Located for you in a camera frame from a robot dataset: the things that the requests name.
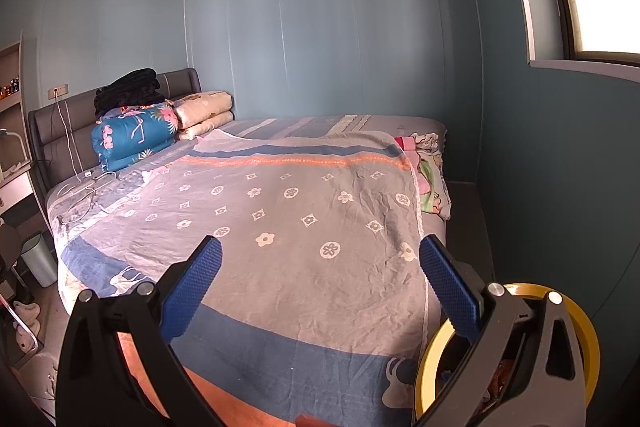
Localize pastel floral cloth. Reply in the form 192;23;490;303
394;133;451;221

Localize white plush slipper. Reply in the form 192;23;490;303
15;322;42;353
12;301;42;324

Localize metal frame chair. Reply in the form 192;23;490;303
0;217;41;358

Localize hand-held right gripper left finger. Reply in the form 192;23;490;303
55;234;223;427

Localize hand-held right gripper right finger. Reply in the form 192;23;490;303
410;234;586;427

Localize black clothes pile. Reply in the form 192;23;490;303
94;68;168;118

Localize white desk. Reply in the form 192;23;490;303
0;167;40;214

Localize printed grey blue blanket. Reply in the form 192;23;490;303
47;129;436;427

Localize white wall shelf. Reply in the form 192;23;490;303
0;32;26;130

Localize white charging cable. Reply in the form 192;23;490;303
55;97;118;228

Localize blue floral folded quilt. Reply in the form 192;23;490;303
91;103;180;172

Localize pale blue waste bin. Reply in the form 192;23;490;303
20;231;58;289

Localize white desk lamp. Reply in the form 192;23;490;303
0;127;28;172

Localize yellow rimmed black bin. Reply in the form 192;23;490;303
415;283;600;427

